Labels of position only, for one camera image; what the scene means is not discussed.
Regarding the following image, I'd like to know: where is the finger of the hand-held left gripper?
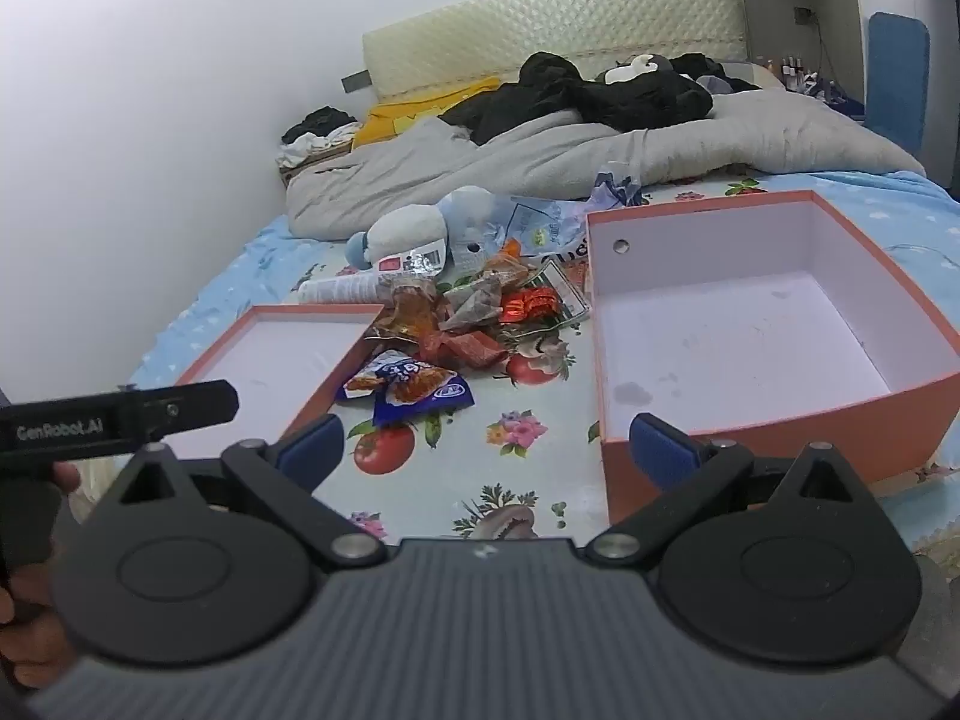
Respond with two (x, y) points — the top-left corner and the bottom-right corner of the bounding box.
(118, 379), (241, 437)

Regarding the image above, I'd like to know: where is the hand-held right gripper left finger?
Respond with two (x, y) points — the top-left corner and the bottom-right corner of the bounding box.
(88, 414), (385, 572)

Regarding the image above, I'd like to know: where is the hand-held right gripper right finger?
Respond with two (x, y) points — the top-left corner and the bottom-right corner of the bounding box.
(585, 412), (890, 567)

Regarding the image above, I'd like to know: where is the blue snack packet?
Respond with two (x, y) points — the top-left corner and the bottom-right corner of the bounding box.
(343, 350), (476, 428)

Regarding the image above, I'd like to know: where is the orange cardboard box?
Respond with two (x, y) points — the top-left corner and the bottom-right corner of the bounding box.
(585, 190), (960, 527)

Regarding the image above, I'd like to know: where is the red shiny snack packet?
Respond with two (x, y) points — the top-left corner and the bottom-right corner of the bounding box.
(500, 288), (560, 324)

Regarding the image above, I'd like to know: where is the clear packet with brown snack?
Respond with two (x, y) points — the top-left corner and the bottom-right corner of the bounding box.
(439, 273), (520, 332)

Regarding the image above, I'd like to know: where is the person's left hand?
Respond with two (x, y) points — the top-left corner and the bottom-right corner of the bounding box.
(0, 461), (85, 691)

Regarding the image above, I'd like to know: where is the orange cardboard box lid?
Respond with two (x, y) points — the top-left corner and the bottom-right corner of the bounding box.
(175, 303), (388, 460)

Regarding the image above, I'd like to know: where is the white plastic bottle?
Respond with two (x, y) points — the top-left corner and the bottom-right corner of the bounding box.
(295, 273), (385, 307)

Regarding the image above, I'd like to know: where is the orange-brown snack packet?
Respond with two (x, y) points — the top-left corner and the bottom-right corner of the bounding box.
(366, 280), (441, 340)

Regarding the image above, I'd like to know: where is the red flat snack packet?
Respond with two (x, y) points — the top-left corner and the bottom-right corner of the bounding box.
(415, 328), (505, 370)

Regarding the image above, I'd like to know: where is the green striped clear snack packet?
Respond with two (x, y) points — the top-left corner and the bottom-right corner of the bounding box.
(525, 253), (595, 329)

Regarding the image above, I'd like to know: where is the silver packet with label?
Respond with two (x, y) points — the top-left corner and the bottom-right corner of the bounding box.
(376, 239), (452, 275)

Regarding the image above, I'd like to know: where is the white and blue plush toy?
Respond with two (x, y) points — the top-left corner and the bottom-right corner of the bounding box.
(346, 185), (512, 272)

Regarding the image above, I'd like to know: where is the small orange snack packet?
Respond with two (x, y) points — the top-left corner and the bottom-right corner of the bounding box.
(480, 238), (524, 280)

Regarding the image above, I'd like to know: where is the clear plastic bag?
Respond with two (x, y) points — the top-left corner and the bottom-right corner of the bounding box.
(493, 194), (595, 257)

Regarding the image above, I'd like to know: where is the purple crumpled wrapper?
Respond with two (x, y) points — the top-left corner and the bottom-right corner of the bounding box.
(591, 171), (647, 209)

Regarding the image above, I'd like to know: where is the pile of folded clothes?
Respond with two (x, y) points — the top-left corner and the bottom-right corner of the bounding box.
(276, 106), (362, 170)

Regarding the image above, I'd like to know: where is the grey blanket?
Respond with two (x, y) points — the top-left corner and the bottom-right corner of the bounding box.
(284, 85), (928, 239)

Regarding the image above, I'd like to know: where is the yellow blanket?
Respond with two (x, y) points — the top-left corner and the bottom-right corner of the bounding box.
(352, 76), (503, 150)

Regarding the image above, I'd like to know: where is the black clothing heap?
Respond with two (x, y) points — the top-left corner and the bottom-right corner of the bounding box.
(441, 50), (715, 146)

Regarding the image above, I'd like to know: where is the blue padded board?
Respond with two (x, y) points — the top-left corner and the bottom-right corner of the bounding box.
(865, 12), (932, 160)

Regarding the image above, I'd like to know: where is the cream padded headboard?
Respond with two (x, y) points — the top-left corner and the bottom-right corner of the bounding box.
(363, 0), (749, 103)

